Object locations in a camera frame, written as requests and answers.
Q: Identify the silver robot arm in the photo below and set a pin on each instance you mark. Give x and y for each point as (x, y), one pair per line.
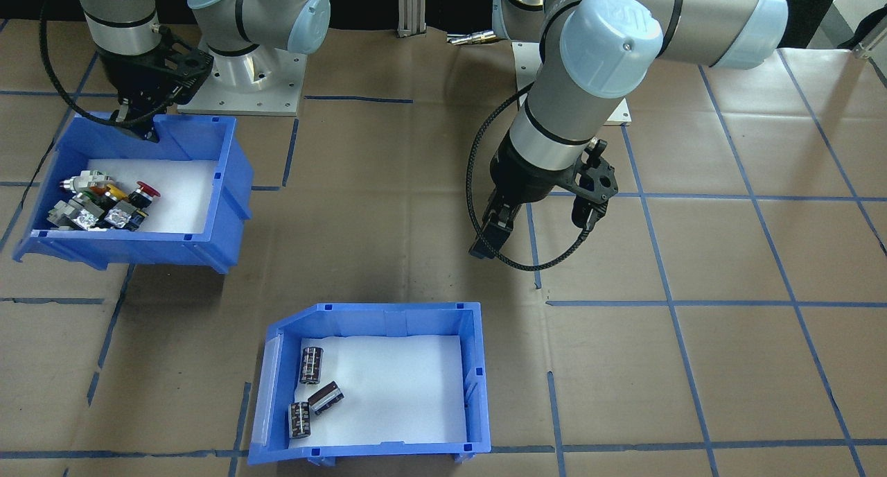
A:
(263, 12)
(624, 40)

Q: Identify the aluminium bar end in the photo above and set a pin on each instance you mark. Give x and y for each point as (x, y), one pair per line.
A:
(863, 49)

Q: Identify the black blue switch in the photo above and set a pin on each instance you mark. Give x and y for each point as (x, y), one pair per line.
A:
(138, 219)

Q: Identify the brown cylindrical capacitor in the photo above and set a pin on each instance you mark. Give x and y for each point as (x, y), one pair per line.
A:
(311, 365)
(300, 419)
(326, 397)

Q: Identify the white square base plate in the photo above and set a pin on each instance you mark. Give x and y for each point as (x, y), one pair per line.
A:
(277, 97)
(619, 114)

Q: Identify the blue bin with capacitors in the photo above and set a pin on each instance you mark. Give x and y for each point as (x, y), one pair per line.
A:
(416, 321)

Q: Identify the grey contact block switch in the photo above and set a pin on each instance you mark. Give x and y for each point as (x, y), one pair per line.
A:
(64, 215)

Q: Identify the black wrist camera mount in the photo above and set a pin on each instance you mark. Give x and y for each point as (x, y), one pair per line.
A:
(190, 64)
(596, 179)

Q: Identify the white foam bin liner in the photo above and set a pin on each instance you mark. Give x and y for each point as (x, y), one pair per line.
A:
(402, 394)

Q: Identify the silver metal connector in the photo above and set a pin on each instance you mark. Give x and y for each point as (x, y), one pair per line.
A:
(471, 39)

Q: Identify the silver foil wrapped switch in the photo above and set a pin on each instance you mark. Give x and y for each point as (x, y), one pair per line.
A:
(89, 220)
(116, 216)

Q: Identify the yellow push-button switch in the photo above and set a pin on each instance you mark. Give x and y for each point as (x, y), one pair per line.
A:
(116, 193)

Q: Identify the blue bin with switches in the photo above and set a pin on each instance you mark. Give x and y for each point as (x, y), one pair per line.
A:
(173, 245)

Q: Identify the red mushroom emergency button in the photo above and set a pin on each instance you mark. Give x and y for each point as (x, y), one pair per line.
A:
(145, 193)

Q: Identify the pile of push-button switches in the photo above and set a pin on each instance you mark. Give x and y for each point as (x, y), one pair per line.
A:
(183, 200)

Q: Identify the aluminium frame post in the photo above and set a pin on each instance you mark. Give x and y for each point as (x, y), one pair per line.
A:
(412, 5)

